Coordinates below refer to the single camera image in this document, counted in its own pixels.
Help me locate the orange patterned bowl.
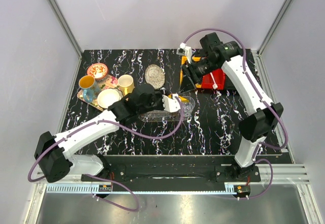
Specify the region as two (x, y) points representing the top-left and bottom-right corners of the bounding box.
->
(87, 63), (108, 80)

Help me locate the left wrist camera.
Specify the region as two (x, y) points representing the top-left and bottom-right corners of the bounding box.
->
(162, 93), (181, 113)

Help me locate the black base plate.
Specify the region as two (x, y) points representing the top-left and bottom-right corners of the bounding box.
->
(78, 155), (261, 184)

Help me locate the speckled saucer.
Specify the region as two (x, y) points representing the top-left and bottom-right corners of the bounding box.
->
(145, 65), (165, 89)

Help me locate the red bin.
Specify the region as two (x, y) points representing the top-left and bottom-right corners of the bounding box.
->
(201, 69), (225, 90)

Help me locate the white scalloped bowl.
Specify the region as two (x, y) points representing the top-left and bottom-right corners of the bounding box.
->
(97, 88), (122, 109)

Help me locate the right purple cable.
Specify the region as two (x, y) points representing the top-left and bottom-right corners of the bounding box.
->
(183, 28), (289, 201)

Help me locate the clear glass tumbler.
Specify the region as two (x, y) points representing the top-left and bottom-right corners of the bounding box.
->
(182, 96), (196, 117)

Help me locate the floral serving tray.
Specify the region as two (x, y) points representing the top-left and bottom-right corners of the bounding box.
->
(77, 75), (123, 111)

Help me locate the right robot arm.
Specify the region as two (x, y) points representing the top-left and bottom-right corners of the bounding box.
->
(177, 33), (283, 181)

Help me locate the aluminium rail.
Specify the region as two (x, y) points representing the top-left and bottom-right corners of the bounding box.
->
(40, 163), (309, 195)

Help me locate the blue butterfly mug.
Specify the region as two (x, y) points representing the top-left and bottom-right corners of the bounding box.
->
(79, 75), (101, 103)

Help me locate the clear toothbrush holder rack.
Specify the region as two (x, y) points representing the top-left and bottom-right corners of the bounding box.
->
(139, 110), (180, 122)

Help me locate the yellow mug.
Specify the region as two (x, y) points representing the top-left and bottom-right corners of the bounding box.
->
(117, 75), (135, 95)

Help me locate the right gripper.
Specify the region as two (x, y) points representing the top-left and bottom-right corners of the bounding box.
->
(178, 57), (218, 95)

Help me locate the black bin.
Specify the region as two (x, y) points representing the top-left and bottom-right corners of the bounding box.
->
(222, 60), (246, 91)

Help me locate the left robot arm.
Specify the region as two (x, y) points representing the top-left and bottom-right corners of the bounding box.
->
(34, 84), (171, 183)

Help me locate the yellow bin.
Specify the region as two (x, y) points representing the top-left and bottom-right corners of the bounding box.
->
(179, 53), (204, 87)

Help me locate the yellow toothpaste tube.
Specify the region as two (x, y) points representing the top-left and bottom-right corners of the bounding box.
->
(177, 95), (189, 103)

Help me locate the clear acrylic tray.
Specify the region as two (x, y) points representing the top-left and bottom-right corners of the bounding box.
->
(139, 102), (195, 122)

